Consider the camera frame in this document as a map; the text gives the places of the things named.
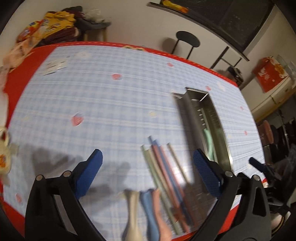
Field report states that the blue soup spoon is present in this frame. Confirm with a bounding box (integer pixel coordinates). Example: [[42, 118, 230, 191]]
[[140, 190, 160, 241]]

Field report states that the red cloth on refrigerator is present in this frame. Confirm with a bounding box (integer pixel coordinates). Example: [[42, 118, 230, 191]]
[[252, 56, 288, 92]]

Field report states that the pink chopstick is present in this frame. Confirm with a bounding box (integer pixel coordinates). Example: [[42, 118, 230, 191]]
[[152, 144, 190, 233], [159, 146, 198, 226]]

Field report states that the black metal rack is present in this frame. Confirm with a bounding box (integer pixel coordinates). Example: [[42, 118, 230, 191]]
[[210, 46, 242, 69]]

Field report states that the wooden stool with bags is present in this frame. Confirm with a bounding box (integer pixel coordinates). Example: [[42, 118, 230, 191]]
[[76, 9, 111, 42]]

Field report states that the blue plaid table mat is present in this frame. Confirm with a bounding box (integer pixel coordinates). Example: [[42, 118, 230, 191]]
[[3, 45, 266, 241]]

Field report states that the brown rice cooker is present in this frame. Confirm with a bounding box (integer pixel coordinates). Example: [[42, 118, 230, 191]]
[[227, 66, 244, 86]]

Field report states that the beige soup spoon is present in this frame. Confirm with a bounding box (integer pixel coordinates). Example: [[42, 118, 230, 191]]
[[123, 189, 144, 241]]

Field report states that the green soup spoon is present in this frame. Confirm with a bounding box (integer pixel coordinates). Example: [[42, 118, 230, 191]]
[[203, 129, 215, 161]]

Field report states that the steel perforated utensil tray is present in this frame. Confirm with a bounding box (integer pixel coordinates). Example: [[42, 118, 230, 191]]
[[172, 87, 233, 171]]

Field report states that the yellow snack bags pile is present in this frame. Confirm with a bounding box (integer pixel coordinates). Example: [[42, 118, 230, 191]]
[[16, 11, 76, 43]]

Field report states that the black round stool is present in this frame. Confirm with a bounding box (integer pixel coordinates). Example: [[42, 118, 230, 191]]
[[171, 31, 201, 60]]

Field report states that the yellow snack packet on sill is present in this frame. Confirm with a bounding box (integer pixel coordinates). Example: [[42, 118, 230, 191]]
[[161, 0, 189, 14]]

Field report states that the white paper label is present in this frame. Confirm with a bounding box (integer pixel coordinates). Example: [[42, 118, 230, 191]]
[[42, 59, 68, 75]]

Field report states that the cream refrigerator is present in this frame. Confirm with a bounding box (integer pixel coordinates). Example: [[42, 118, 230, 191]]
[[250, 55, 296, 121]]

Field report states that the brown trash bin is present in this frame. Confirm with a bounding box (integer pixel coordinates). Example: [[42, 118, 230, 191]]
[[258, 120, 274, 147]]

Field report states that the cream cartoon mug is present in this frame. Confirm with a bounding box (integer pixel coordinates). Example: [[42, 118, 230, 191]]
[[0, 126, 11, 175]]

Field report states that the pink soup spoon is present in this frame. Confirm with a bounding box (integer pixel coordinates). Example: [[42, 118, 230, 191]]
[[152, 189, 172, 241]]

